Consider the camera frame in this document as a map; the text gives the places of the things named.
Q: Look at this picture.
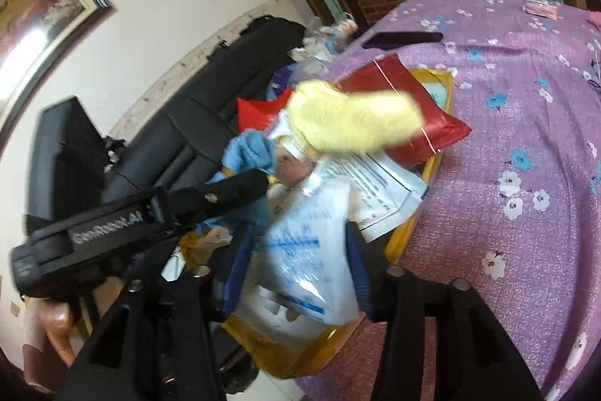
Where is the large white plastic bag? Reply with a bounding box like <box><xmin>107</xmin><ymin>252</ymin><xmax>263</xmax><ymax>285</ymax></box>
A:
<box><xmin>239</xmin><ymin>178</ymin><xmax>359</xmax><ymax>326</ymax></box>

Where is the silver printed packet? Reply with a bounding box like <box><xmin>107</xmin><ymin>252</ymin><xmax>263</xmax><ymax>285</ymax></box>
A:
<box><xmin>302</xmin><ymin>153</ymin><xmax>429</xmax><ymax>243</ymax></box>

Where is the pink round pouch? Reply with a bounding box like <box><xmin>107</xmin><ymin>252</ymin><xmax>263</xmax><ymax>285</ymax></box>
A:
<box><xmin>274</xmin><ymin>147</ymin><xmax>316</xmax><ymax>188</ymax></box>

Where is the yellow fluffy cloth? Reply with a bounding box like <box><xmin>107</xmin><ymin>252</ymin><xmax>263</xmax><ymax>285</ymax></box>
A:
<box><xmin>286</xmin><ymin>79</ymin><xmax>425</xmax><ymax>154</ymax></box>

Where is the red foil packet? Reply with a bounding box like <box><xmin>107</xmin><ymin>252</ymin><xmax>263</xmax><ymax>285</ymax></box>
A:
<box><xmin>338</xmin><ymin>54</ymin><xmax>471</xmax><ymax>169</ymax></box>

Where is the left hand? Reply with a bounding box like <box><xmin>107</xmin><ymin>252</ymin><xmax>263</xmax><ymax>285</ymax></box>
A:
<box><xmin>23</xmin><ymin>277</ymin><xmax>123</xmax><ymax>398</ymax></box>

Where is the yellow white storage box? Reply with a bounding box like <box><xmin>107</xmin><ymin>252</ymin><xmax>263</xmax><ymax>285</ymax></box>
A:
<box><xmin>223</xmin><ymin>59</ymin><xmax>465</xmax><ymax>378</ymax></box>

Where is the black leather sofa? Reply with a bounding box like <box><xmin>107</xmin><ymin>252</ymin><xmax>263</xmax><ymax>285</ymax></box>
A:
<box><xmin>101</xmin><ymin>15</ymin><xmax>305</xmax><ymax>203</ymax></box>

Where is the red gift bag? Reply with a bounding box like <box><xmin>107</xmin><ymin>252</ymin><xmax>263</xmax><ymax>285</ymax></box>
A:
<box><xmin>236</xmin><ymin>88</ymin><xmax>292</xmax><ymax>133</ymax></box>

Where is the purple floral tablecloth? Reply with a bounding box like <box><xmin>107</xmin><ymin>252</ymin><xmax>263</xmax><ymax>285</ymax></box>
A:
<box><xmin>295</xmin><ymin>0</ymin><xmax>601</xmax><ymax>401</ymax></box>

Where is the framed painting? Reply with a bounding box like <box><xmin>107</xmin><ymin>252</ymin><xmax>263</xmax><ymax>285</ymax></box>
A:
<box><xmin>1</xmin><ymin>0</ymin><xmax>112</xmax><ymax>144</ymax></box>

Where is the black phone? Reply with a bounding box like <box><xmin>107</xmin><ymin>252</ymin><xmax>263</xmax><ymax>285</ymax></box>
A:
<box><xmin>362</xmin><ymin>32</ymin><xmax>444</xmax><ymax>51</ymax></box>

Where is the clear plastic bag pile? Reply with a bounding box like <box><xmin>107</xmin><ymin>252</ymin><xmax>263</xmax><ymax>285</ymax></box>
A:
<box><xmin>266</xmin><ymin>12</ymin><xmax>358</xmax><ymax>101</ymax></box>

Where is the pink striped packet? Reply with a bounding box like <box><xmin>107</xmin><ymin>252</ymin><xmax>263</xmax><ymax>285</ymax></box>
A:
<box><xmin>522</xmin><ymin>0</ymin><xmax>559</xmax><ymax>21</ymax></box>

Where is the pink cloth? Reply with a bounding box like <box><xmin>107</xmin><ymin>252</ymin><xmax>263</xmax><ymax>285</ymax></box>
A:
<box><xmin>588</xmin><ymin>11</ymin><xmax>601</xmax><ymax>29</ymax></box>

